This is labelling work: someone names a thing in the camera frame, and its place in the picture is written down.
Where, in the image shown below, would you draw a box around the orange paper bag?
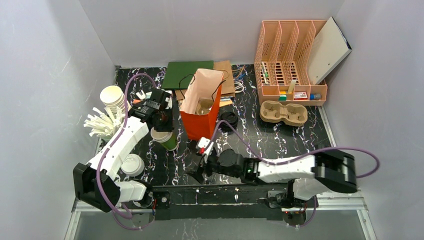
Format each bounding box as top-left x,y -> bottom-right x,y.
179,68 -> 225,141

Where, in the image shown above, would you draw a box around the pulp cup carrier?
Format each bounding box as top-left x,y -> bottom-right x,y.
195,99 -> 214,115

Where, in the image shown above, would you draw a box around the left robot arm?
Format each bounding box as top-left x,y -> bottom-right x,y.
73,88 -> 174,213

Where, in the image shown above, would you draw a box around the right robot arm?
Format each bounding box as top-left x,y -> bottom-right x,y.
187,147 -> 357,205

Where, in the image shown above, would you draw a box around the green paper bag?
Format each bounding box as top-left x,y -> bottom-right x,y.
161,60 -> 214,90

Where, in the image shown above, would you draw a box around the black cup lids stack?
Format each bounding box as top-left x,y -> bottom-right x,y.
219,111 -> 239,132

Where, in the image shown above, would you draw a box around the white cup lids stack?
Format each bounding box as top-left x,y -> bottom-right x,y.
120,153 -> 145,177

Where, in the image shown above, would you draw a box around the tall stack paper cups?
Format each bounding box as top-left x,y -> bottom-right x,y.
99,85 -> 131,116

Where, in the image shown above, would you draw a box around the green cup of straws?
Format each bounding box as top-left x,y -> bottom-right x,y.
83,107 -> 124,139

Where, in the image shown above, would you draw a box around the brown kraft paper bag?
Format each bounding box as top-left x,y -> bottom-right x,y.
174,60 -> 236,102

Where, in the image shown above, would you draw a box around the stack of pulp cup carriers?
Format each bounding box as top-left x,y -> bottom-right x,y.
260,100 -> 308,127

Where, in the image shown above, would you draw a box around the red small box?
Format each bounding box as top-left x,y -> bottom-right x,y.
293,92 -> 309,101

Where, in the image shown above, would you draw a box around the pink desk file organizer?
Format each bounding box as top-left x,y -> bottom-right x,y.
253,20 -> 328,106

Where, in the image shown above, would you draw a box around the white board panel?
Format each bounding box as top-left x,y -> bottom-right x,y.
306,16 -> 352,85

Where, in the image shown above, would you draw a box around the metal base rail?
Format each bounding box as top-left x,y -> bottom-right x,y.
65,184 -> 377,240

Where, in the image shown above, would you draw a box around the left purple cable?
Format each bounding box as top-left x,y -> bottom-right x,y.
96,73 -> 158,231

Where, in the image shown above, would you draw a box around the purple cable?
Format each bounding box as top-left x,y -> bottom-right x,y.
96,73 -> 158,231
208,120 -> 381,228

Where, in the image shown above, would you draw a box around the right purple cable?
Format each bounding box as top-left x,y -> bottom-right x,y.
208,120 -> 381,228

